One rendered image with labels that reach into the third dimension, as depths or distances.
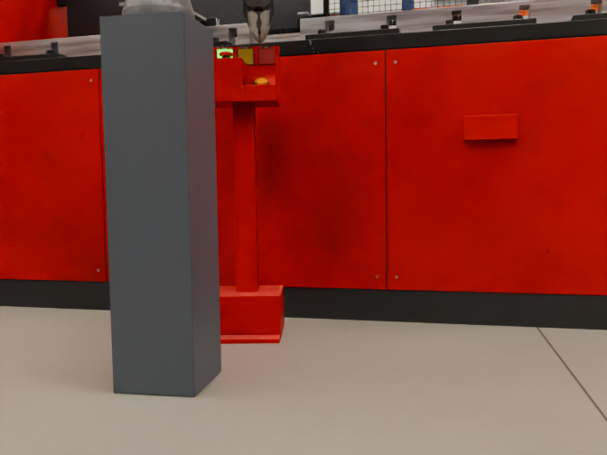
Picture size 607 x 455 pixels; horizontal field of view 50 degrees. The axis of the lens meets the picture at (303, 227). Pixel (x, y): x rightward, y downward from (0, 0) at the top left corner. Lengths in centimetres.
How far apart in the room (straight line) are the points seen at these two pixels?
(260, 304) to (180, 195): 59
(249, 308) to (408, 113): 75
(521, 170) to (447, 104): 29
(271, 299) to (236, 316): 11
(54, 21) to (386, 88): 175
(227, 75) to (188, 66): 50
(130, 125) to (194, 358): 49
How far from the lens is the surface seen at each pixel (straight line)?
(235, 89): 183
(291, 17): 281
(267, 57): 199
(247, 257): 187
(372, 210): 200
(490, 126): 196
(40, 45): 265
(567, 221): 200
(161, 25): 137
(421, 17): 216
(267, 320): 182
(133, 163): 136
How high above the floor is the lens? 44
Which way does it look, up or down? 4 degrees down
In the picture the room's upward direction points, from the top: 1 degrees counter-clockwise
